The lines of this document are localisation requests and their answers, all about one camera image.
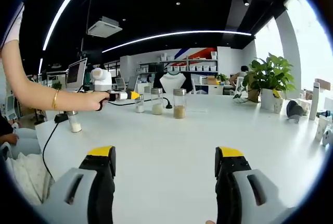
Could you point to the short glass seasoning bottle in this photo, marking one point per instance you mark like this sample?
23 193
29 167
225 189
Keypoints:
75 123
139 106

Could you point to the black oval case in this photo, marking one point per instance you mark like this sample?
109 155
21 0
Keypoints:
61 118

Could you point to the ceiling air conditioner unit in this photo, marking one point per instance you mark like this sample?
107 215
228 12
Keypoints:
104 27

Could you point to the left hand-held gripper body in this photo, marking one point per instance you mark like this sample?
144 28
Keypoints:
101 80

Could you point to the tall seasoning bottle white powder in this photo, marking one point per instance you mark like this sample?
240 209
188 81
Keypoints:
157 104

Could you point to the green potted plant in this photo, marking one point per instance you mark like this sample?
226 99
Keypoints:
270 78

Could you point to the brown paper bag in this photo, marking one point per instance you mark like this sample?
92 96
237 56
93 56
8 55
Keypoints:
253 88

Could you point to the white patterned cloth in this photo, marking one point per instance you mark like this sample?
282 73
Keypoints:
28 177

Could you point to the white office chair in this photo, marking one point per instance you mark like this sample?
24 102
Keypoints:
238 86

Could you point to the white laptop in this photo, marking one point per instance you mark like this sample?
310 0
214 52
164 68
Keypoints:
76 74

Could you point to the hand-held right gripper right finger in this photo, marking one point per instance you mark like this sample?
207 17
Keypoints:
249 195

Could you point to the black ceiling spotlight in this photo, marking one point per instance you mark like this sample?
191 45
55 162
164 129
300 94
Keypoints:
245 1

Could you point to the shelf with white bins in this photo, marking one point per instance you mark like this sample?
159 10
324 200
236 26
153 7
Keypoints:
187 65

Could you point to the cardboard box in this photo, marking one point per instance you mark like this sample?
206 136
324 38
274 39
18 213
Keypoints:
211 80

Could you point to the straight ceiling light strip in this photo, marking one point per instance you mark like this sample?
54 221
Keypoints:
65 5

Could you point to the grey mesh office chair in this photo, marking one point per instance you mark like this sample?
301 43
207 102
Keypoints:
132 83
120 84

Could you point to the curved ceiling light strip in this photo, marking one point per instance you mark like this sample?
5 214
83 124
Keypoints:
177 34

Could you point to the person's right hand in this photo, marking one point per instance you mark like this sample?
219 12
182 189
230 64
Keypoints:
210 222

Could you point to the person's left hand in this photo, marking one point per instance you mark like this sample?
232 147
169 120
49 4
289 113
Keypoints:
95 101

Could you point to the person's white sleeve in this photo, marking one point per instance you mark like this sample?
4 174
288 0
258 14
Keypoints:
13 26

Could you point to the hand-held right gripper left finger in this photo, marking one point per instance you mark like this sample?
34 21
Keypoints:
78 195

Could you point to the dark grey round device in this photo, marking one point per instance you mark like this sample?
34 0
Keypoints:
295 110

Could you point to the tall seasoning bottle brown powder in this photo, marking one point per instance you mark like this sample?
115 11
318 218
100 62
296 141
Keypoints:
179 106

